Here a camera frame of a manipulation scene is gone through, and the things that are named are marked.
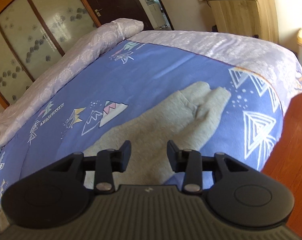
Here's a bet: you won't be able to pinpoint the grey sweatpants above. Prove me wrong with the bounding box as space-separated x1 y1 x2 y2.
84 81 231 186

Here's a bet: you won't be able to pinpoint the blue patterned bed cover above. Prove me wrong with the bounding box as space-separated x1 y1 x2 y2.
0 41 283 209

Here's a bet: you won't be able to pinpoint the lilac floral quilt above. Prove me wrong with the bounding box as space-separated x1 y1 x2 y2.
0 17 302 233

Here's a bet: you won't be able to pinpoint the wooden frosted glass wardrobe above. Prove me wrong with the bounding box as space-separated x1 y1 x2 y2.
0 0 97 106

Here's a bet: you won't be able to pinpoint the light wood cabinet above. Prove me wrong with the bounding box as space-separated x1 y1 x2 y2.
208 0 279 44

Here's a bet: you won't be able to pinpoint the dark brown door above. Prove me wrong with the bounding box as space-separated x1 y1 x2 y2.
87 0 154 30

